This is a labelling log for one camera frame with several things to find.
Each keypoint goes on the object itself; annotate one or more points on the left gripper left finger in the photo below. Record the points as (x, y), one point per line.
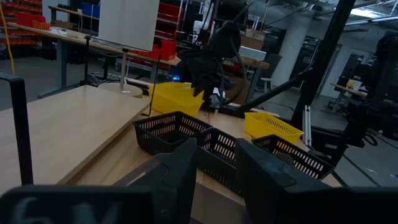
(177, 186)

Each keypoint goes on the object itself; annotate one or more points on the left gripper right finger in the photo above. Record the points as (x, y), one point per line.
(267, 193)

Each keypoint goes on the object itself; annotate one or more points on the black slotted plastic basket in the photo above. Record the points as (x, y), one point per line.
(308, 160)
(146, 146)
(217, 171)

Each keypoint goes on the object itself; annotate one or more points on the yellow plastic basket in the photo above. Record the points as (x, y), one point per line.
(264, 130)
(174, 104)

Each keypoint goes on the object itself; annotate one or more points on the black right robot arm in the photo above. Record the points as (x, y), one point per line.
(227, 40)

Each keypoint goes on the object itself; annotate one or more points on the large red storage bin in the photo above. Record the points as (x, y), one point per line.
(168, 49)

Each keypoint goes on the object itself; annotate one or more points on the white flat box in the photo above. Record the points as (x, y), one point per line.
(252, 53)

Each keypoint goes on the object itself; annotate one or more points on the brown cardboard box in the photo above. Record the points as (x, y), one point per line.
(252, 42)

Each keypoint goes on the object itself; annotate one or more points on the rack of red bins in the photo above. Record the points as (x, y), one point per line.
(169, 11)
(18, 6)

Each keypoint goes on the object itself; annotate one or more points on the white stool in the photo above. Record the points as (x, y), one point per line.
(265, 81)

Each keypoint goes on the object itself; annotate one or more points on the silver aluminium profile bars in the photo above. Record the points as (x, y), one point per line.
(307, 124)

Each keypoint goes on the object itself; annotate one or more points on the white shade lamp wooden base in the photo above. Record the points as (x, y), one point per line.
(129, 25)

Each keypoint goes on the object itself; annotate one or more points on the white concrete column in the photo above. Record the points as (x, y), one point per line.
(290, 53)

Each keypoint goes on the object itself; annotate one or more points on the blue storage bins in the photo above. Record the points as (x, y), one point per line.
(90, 10)

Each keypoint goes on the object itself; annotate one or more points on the workbench with grey legs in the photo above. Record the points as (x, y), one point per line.
(71, 36)

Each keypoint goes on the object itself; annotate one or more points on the small wooden desk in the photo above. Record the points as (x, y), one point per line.
(351, 90)

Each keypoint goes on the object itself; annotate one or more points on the orange storage bin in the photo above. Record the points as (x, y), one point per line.
(40, 25)

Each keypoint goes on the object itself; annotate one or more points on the dark equipment rig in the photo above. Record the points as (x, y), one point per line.
(385, 77)

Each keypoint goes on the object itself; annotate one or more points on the black metal rack frame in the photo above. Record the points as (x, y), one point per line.
(68, 124)

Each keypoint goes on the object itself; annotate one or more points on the black aluminium table frame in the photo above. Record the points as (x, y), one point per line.
(326, 62)

